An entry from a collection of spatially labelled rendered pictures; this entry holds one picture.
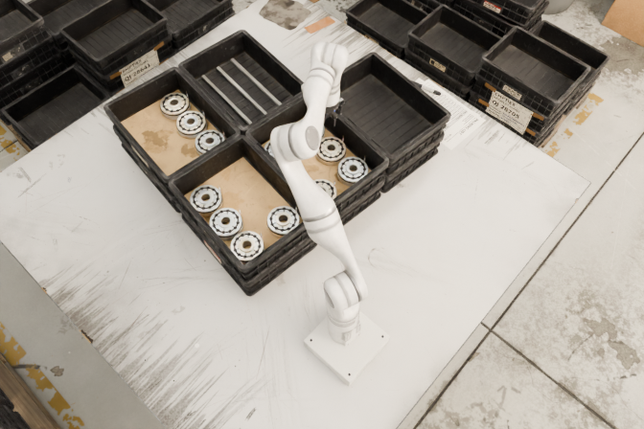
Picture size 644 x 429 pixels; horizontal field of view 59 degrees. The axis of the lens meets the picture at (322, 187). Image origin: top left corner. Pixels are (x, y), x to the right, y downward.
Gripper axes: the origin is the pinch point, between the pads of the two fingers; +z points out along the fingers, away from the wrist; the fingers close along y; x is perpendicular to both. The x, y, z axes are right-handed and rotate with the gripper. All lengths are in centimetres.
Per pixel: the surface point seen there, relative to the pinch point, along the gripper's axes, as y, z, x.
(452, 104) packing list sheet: 63, 30, -6
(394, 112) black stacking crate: 33.3, 17.3, -0.7
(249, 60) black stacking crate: 7, 18, 53
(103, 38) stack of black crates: -21, 53, 136
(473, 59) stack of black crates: 119, 62, 22
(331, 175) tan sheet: -2.6, 17.5, -7.3
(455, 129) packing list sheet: 55, 30, -15
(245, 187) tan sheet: -27.7, 17.7, 7.0
